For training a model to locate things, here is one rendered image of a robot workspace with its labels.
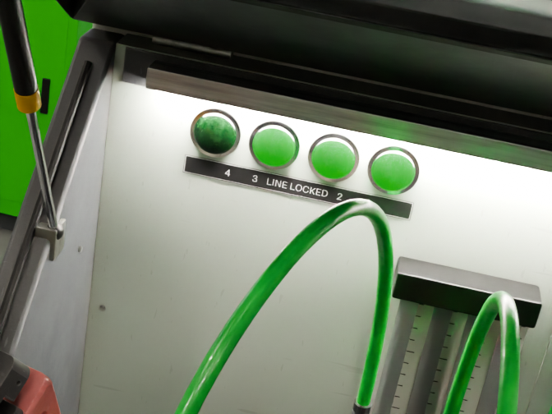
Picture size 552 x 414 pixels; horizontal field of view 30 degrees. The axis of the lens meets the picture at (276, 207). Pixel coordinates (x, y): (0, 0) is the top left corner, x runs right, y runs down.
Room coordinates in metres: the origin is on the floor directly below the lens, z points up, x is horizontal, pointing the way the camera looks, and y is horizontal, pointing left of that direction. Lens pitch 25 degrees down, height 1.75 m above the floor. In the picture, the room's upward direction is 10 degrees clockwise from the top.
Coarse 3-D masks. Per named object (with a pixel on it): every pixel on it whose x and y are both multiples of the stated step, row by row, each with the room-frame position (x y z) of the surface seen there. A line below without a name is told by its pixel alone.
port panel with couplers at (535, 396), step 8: (544, 360) 0.93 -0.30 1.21; (544, 368) 0.93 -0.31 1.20; (544, 376) 0.93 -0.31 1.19; (536, 384) 0.93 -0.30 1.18; (544, 384) 0.93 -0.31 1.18; (536, 392) 0.93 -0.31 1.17; (544, 392) 0.93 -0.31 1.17; (536, 400) 0.93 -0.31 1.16; (544, 400) 0.93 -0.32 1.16; (528, 408) 0.93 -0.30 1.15; (536, 408) 0.93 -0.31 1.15; (544, 408) 0.93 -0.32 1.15
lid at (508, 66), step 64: (64, 0) 0.97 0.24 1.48; (128, 0) 0.89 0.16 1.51; (192, 0) 0.85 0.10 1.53; (256, 0) 0.81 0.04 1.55; (320, 0) 0.82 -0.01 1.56; (384, 0) 0.80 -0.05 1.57; (448, 0) 0.77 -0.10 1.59; (512, 0) 0.75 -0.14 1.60; (320, 64) 0.96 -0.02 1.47; (384, 64) 0.91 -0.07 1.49; (448, 64) 0.87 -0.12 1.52; (512, 64) 0.83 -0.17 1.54
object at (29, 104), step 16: (0, 0) 0.70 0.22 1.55; (16, 0) 0.70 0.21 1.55; (0, 16) 0.71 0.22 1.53; (16, 16) 0.71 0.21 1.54; (16, 32) 0.71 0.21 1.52; (16, 48) 0.72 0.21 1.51; (16, 64) 0.72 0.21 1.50; (32, 64) 0.73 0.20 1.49; (16, 80) 0.73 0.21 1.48; (32, 80) 0.74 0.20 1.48; (16, 96) 0.74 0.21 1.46; (32, 96) 0.74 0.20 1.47; (32, 112) 0.75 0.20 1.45; (32, 128) 0.76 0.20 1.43; (32, 144) 0.77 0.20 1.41; (48, 192) 0.79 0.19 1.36; (48, 208) 0.80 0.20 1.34; (48, 224) 0.81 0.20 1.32; (64, 224) 0.83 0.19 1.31; (48, 240) 0.81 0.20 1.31
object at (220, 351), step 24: (336, 216) 0.70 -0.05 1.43; (384, 216) 0.79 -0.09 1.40; (312, 240) 0.67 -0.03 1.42; (384, 240) 0.81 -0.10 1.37; (288, 264) 0.64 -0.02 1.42; (384, 264) 0.83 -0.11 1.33; (264, 288) 0.62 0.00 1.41; (384, 288) 0.84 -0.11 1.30; (240, 312) 0.60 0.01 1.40; (384, 312) 0.85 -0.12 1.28; (240, 336) 0.59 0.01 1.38; (384, 336) 0.86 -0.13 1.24; (216, 360) 0.57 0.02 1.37; (192, 384) 0.56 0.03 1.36; (360, 384) 0.86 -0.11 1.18; (192, 408) 0.55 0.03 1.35; (360, 408) 0.86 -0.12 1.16
